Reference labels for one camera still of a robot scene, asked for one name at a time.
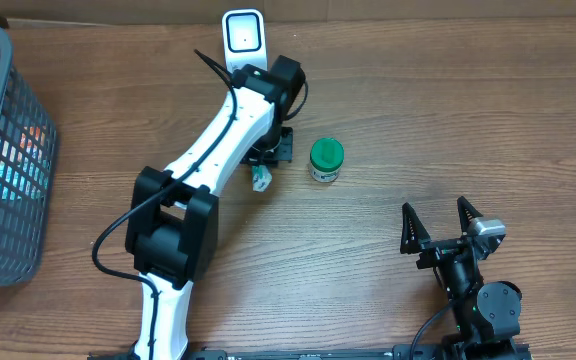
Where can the small green white sachet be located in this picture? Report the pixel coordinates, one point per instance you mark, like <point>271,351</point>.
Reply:
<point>261,178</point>

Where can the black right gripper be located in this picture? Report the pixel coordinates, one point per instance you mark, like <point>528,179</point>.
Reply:
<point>417,239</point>

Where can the grey plastic mesh basket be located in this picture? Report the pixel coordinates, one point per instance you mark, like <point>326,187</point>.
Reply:
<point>29,144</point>

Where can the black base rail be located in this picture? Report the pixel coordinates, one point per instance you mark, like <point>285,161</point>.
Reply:
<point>398,352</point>

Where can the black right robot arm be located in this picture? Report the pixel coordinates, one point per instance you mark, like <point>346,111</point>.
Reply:
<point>486,314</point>

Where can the green lid seasoning jar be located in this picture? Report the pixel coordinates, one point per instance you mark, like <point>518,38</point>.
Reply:
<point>326,159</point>

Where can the white barcode scanner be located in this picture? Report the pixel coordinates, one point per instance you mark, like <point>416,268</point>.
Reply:
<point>244,40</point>

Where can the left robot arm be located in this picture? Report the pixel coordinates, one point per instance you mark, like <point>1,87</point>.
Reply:
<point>173,231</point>

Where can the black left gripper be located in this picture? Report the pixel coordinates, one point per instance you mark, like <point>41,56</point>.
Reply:
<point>285,152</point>

